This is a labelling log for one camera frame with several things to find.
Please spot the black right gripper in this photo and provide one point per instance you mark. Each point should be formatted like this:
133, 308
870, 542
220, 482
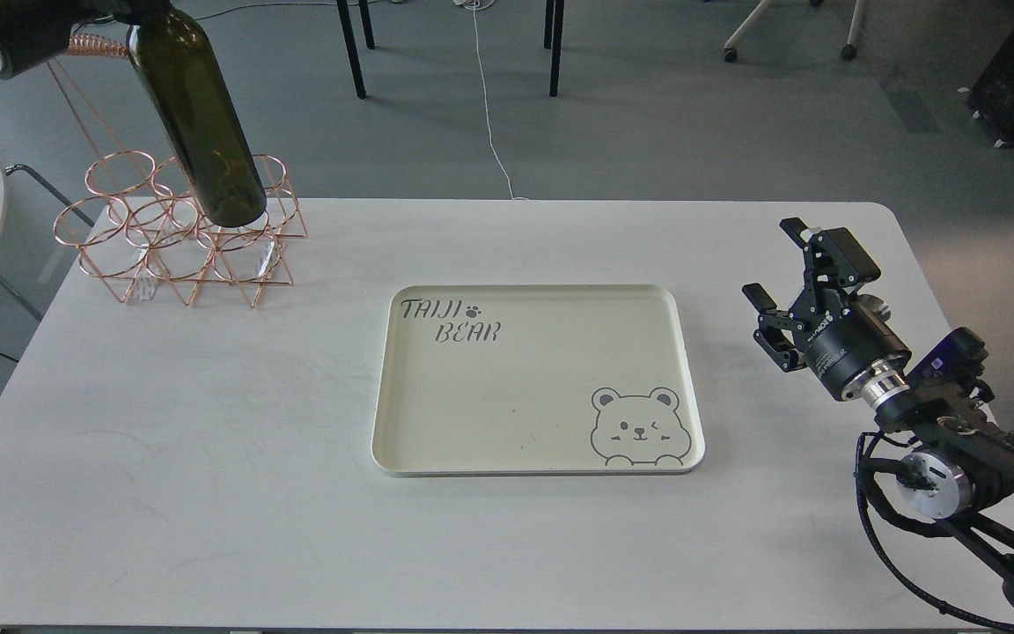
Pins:
830, 328

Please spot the dark green wine bottle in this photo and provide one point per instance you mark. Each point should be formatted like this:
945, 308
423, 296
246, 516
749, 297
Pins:
176, 63

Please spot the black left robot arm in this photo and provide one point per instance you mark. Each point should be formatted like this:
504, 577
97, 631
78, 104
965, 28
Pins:
32, 32

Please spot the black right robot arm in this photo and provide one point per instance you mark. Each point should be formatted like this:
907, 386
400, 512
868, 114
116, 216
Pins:
936, 465

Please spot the white office chair base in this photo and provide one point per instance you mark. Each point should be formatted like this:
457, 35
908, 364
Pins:
787, 28

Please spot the cream bear print tray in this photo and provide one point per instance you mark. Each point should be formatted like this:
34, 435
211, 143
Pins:
482, 380

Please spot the copper wire bottle rack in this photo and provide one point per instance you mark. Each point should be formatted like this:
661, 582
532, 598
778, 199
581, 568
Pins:
141, 229

